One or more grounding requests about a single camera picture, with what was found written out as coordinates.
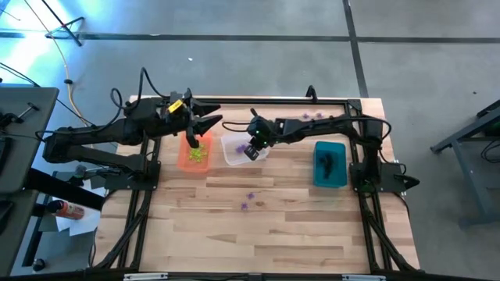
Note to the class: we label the teal plastic bin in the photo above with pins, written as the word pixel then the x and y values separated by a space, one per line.
pixel 340 175

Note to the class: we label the clear plastic bin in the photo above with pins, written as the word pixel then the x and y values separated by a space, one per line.
pixel 234 159

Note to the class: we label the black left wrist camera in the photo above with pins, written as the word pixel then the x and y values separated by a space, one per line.
pixel 192 139

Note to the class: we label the black tool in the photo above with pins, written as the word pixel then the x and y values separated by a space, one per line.
pixel 8 117

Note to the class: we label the black beam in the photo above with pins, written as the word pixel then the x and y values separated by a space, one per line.
pixel 66 191

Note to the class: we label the orange spray can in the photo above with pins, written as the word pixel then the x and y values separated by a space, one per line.
pixel 68 210

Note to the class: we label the green plastic spider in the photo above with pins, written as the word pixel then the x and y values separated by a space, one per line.
pixel 203 154
pixel 198 158
pixel 202 147
pixel 195 151
pixel 192 156
pixel 199 153

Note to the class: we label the black aluminium table frame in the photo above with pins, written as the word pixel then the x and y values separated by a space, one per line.
pixel 254 101

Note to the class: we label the black tripod stand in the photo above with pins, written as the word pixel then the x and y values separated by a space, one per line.
pixel 64 28

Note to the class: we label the black round knob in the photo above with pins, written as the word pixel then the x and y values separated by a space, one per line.
pixel 38 265

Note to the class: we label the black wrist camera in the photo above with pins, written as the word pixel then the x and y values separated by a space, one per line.
pixel 192 139
pixel 252 153

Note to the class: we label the orange plastic bin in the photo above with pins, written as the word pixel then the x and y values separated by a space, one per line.
pixel 183 164

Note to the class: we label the black plastic spider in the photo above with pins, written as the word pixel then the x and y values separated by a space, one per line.
pixel 327 167
pixel 325 175
pixel 329 158

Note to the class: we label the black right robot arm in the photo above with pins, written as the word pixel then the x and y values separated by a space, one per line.
pixel 320 126

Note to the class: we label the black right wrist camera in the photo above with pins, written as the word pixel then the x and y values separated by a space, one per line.
pixel 252 153

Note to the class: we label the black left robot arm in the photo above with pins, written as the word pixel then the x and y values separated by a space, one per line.
pixel 97 134

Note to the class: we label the grey metal cart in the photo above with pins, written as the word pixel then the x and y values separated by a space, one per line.
pixel 472 171

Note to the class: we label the silver bracket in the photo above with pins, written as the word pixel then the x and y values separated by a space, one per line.
pixel 146 276
pixel 363 278

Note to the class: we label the white paper sheets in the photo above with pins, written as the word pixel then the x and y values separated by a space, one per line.
pixel 84 224

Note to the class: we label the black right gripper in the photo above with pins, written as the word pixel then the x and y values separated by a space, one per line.
pixel 261 130

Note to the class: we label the grey side table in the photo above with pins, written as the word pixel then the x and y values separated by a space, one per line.
pixel 27 129

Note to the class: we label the black frame clamp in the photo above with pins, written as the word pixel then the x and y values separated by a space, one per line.
pixel 188 93
pixel 311 93

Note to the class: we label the yellow label tag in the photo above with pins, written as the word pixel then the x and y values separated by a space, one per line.
pixel 176 106

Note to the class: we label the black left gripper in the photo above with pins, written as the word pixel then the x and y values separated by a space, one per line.
pixel 177 119

